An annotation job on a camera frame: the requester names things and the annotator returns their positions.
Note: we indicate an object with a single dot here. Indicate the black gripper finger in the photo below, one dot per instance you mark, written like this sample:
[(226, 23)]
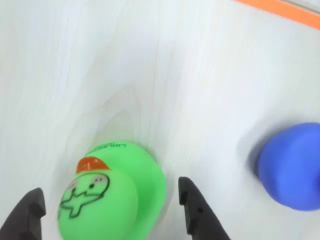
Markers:
[(22, 220), (200, 220)]

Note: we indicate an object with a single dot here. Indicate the green rubber duck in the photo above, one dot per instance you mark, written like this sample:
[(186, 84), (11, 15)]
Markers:
[(117, 200)]

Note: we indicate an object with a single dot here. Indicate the blue rubber duck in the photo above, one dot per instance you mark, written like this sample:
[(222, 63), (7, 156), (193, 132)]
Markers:
[(292, 170)]

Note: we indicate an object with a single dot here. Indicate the orange tape strip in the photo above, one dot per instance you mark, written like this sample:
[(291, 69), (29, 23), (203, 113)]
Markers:
[(287, 10)]

